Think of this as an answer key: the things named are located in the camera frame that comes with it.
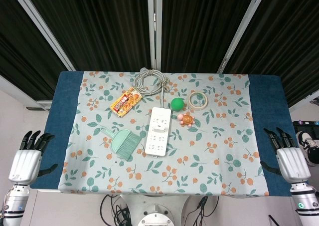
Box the orange snack box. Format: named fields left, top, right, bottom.
left=110, top=86, right=144, bottom=118

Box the black box purple print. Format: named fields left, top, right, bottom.
left=292, top=120, right=319, bottom=137

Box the black white sneaker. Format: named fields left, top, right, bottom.
left=296, top=130, right=319, bottom=166

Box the black cable bundle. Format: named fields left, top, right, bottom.
left=100, top=195, right=137, bottom=226
left=192, top=195, right=220, bottom=226

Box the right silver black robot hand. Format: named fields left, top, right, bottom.
left=260, top=127, right=312, bottom=186

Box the mint green hand brush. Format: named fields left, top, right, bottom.
left=113, top=129, right=142, bottom=161

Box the grey cable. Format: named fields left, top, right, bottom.
left=134, top=67, right=171, bottom=112

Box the white power strip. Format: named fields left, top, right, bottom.
left=145, top=107, right=172, bottom=159

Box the white window frame post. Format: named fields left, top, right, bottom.
left=8, top=0, right=76, bottom=71
left=216, top=0, right=271, bottom=74
left=147, top=0, right=163, bottom=71

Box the pink orange turtle toy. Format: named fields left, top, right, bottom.
left=177, top=113, right=195, bottom=128

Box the floral tablecloth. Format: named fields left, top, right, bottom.
left=57, top=70, right=270, bottom=197

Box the green dustpan brush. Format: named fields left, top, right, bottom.
left=100, top=127, right=133, bottom=154

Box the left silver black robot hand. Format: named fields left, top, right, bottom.
left=8, top=130, right=58, bottom=186

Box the beige tape roll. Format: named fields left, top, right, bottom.
left=187, top=91, right=209, bottom=110

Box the black curtain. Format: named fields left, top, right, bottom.
left=161, top=0, right=260, bottom=73
left=0, top=0, right=70, bottom=101
left=222, top=0, right=319, bottom=110
left=23, top=0, right=152, bottom=71

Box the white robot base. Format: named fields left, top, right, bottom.
left=119, top=195, right=193, bottom=226

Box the green ball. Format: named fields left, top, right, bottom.
left=170, top=97, right=185, bottom=112

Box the blue table cover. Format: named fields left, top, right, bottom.
left=29, top=70, right=309, bottom=198

